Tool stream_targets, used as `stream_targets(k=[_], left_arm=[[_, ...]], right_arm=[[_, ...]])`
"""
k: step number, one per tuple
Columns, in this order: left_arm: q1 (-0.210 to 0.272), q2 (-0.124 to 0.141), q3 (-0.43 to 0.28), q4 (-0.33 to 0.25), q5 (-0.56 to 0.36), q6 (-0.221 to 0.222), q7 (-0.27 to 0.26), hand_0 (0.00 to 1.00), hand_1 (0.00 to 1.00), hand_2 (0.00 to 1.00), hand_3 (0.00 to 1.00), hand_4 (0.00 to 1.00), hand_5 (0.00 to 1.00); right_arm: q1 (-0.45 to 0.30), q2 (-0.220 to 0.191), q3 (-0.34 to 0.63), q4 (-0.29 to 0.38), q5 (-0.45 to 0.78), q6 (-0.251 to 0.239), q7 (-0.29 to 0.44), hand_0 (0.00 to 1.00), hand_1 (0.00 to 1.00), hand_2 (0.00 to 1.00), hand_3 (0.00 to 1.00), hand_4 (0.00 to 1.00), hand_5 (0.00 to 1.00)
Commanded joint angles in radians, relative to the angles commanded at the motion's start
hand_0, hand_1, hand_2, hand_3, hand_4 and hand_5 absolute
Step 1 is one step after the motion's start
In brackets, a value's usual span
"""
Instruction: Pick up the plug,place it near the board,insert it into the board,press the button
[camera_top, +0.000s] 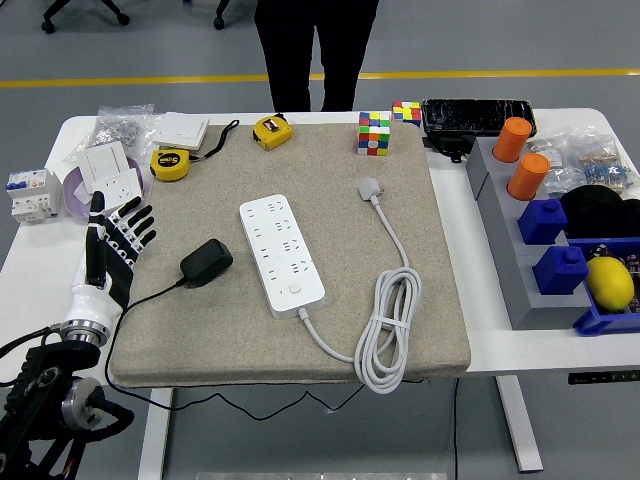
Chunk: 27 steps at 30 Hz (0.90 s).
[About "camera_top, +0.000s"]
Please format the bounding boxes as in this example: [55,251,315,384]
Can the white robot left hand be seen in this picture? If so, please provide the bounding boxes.
[67,190,157,327]

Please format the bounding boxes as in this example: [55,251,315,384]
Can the black plug adapter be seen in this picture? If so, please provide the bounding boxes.
[179,238,235,290]

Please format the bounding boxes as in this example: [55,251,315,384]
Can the white power strip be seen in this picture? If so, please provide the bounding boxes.
[238,193,327,321]

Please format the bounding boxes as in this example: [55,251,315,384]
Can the thin black plug cord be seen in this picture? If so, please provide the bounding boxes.
[104,279,426,422]

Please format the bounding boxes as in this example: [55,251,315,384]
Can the purple bowl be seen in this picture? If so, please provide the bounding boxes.
[62,155,147,224]

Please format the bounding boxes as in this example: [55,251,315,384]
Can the white circuit breaker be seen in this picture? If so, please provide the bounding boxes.
[5,167,64,225]

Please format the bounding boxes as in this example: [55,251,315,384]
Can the yellow black tape measure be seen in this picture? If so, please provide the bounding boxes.
[149,148,193,182]

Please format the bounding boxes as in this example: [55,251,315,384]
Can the grey-brown mat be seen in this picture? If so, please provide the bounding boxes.
[107,122,472,389]

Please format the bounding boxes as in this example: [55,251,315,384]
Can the clear bag of metal parts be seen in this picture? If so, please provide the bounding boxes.
[62,103,166,164]

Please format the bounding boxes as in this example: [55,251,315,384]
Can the white table leg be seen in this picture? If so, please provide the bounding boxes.
[494,374,545,474]
[137,387,174,480]

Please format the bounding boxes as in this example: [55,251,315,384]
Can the small yellow tape measure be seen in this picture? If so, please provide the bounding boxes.
[251,113,294,151]

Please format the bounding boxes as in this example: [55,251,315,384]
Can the black office chair base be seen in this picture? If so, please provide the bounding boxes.
[40,0,131,35]
[213,0,239,30]

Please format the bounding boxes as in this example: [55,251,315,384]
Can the person's body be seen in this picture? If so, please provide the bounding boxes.
[253,0,380,114]

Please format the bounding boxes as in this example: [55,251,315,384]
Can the large colourful puzzle cube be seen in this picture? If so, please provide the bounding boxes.
[356,110,392,157]

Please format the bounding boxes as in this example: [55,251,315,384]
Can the small colourful puzzle cube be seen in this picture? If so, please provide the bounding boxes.
[390,100,423,128]

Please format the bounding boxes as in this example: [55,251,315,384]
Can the small black device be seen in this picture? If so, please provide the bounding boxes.
[423,133,481,164]

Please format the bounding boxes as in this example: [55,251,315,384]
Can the long black box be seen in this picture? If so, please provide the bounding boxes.
[421,97,539,139]

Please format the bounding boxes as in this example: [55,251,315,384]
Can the grey block holder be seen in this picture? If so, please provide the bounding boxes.
[465,137,594,331]

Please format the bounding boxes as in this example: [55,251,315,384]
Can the orange cylinder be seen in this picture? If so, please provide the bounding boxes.
[506,152,551,202]
[492,116,533,164]

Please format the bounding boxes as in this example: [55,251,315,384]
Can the blue block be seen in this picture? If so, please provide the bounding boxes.
[517,198,569,246]
[531,244,590,296]

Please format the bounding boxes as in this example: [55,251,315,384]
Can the clear bag of small parts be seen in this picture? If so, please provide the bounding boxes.
[527,137,581,199]

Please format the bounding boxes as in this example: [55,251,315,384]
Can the black cloth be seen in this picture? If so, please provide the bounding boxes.
[558,184,640,240]

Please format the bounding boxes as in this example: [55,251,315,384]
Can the blue plastic bin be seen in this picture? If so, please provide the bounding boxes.
[567,236,640,337]

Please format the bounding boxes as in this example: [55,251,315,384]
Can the yellow lemon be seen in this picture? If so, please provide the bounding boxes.
[584,256,636,314]

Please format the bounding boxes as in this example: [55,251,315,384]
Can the black table control panel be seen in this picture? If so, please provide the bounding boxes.
[567,370,640,386]

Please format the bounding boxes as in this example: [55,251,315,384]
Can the clear bag of blue components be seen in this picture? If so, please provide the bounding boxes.
[564,127,640,197]

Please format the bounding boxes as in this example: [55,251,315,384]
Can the white wall socket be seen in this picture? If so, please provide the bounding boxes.
[91,169,144,211]

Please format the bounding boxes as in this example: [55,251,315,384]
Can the white rocker switch panel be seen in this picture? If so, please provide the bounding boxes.
[75,140,132,195]

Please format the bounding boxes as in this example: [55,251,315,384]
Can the flat white switch panel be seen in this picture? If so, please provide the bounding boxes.
[152,111,211,151]

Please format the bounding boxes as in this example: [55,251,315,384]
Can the white power cord with plug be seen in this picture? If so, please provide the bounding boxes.
[298,175,424,396]

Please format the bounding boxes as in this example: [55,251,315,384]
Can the black hanging cable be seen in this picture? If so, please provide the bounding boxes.
[452,377,461,480]

